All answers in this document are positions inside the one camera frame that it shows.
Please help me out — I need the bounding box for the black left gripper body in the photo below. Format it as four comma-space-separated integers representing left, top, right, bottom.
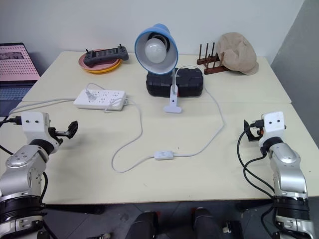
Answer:
48, 126, 69, 145

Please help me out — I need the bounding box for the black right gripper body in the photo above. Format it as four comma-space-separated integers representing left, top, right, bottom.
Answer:
249, 119, 263, 141

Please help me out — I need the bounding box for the blue clip-on desk lamp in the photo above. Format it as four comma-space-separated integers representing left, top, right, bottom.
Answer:
134, 23, 183, 114

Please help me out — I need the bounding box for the white power plug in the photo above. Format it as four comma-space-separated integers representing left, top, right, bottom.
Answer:
85, 83, 106, 102

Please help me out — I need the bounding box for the white power strip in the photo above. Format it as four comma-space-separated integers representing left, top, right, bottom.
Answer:
73, 90, 129, 111

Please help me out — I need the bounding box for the yellow plate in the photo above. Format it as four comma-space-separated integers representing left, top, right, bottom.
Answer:
83, 59, 123, 75

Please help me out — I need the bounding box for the pink plate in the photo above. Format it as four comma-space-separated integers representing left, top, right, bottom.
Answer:
77, 48, 123, 72

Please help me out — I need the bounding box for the brown wooden peg rack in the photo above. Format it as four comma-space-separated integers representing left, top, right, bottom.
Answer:
196, 42, 228, 75

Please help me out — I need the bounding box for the black plastic case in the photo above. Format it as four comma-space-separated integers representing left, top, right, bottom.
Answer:
146, 68, 206, 98

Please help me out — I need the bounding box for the beige flat cap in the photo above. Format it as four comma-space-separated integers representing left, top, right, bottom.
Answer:
215, 32, 260, 76

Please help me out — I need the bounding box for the grey handheld controller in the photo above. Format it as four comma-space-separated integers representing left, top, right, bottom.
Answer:
83, 44, 130, 68

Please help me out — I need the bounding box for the laptop with pink screen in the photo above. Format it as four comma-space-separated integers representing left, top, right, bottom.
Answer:
0, 42, 41, 103

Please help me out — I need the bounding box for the dark rounded shape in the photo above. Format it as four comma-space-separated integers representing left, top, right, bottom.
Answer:
191, 207, 223, 239
126, 211, 160, 239

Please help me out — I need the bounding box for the white light bulb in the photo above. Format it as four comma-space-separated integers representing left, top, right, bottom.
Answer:
144, 37, 168, 63

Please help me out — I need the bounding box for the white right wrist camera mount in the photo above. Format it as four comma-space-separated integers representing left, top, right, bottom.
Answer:
260, 111, 285, 139

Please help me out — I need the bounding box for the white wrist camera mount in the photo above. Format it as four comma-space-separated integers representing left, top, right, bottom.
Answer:
20, 112, 50, 137
260, 111, 285, 139

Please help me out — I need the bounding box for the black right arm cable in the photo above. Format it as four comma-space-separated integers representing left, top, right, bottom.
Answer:
237, 129, 276, 239

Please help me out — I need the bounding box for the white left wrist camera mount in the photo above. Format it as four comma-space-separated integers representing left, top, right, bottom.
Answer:
20, 112, 50, 137

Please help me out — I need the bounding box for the white lamp power cord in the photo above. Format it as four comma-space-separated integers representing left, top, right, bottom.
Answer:
103, 65, 227, 174

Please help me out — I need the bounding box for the white power strip cable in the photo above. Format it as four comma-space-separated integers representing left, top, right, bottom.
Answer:
8, 98, 76, 117

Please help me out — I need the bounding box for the white inline cord switch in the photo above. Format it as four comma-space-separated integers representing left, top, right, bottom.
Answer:
154, 150, 175, 161

